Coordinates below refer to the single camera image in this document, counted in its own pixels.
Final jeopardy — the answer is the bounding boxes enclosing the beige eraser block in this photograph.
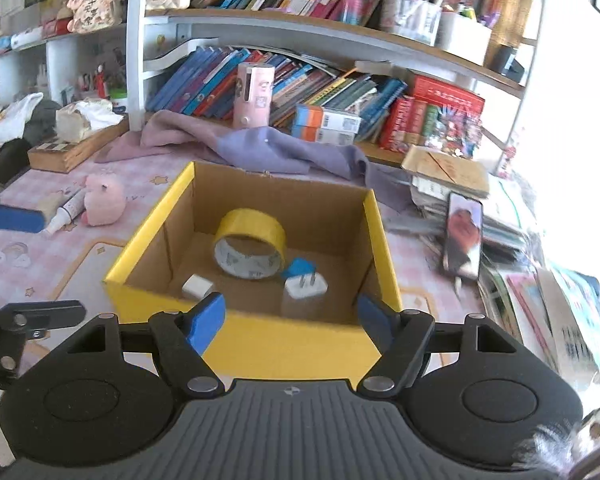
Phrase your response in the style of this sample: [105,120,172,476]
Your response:
[181,274,214,301]

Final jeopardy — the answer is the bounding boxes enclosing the white charger plug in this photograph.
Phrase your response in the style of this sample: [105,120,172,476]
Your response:
[280,272,328,321]

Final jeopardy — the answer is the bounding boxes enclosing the pink plush pig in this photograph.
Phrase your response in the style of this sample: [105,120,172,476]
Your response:
[81,174,126,226]

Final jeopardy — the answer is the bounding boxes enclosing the yellow tape roll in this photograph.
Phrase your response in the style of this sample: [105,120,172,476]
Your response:
[212,208,286,281]

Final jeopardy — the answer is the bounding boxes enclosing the white glue tube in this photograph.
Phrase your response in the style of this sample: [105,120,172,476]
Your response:
[44,188,86,235]

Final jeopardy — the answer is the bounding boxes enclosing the pink checkered table mat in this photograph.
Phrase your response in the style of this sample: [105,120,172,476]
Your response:
[0,154,487,411]

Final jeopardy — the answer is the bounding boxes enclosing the wooden chess box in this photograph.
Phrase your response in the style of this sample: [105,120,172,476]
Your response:
[28,117,129,174]

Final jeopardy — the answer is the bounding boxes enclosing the yellow cardboard box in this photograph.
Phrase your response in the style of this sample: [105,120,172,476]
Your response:
[105,162,402,382]

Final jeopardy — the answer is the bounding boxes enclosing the crumpled beige paper bag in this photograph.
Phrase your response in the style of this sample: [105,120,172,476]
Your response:
[55,98,122,144]

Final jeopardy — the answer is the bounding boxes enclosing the smartphone with lit screen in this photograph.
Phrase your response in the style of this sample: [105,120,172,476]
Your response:
[442,192,483,282]

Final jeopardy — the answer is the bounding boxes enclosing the brown paper envelope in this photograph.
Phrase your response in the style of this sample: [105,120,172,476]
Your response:
[401,146,490,197]

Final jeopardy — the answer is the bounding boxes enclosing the pink purple cloth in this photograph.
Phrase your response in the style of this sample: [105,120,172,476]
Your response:
[95,110,413,211]

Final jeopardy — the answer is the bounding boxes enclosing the orange white carton boxes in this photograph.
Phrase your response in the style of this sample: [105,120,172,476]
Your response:
[291,104,362,146]

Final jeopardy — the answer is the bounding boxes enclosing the red boxed book set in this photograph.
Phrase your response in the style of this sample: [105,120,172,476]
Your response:
[377,70,486,159]

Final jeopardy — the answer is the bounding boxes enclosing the white pen holder box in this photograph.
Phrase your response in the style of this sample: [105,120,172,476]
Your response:
[434,12,492,65]

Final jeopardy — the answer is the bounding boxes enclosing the white bookshelf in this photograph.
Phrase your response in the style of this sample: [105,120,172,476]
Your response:
[0,0,532,162]

